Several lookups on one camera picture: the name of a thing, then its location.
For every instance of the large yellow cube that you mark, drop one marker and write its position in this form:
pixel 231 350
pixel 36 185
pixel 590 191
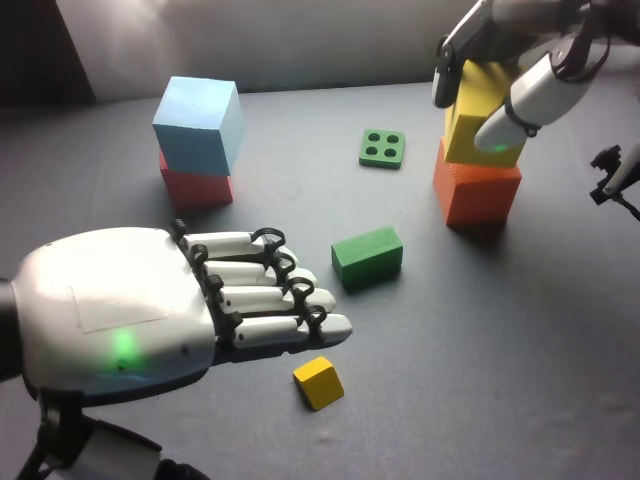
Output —
pixel 467 137

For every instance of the orange foam cube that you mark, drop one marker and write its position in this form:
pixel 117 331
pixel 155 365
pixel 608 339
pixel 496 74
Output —
pixel 475 195

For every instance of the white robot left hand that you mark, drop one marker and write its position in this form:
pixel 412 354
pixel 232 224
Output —
pixel 110 300

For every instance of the small yellow cube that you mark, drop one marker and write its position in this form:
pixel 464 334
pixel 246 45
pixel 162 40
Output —
pixel 320 382

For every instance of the grey table cloth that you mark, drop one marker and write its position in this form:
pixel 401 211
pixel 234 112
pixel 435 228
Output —
pixel 450 375

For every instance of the red foam cube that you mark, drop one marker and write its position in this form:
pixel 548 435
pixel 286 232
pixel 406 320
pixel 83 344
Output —
pixel 200 192

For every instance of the light blue foam cube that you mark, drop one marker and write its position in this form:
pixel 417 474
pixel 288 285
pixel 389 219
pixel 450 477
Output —
pixel 200 115

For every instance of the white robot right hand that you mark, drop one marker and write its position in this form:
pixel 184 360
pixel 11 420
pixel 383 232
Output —
pixel 540 95

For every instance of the green rectangular block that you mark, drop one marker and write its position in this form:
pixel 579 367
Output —
pixel 367 260

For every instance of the white fabric cover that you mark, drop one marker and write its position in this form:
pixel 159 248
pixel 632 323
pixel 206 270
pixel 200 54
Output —
pixel 300 40

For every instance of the green lego plate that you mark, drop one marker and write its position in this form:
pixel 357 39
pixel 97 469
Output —
pixel 382 157

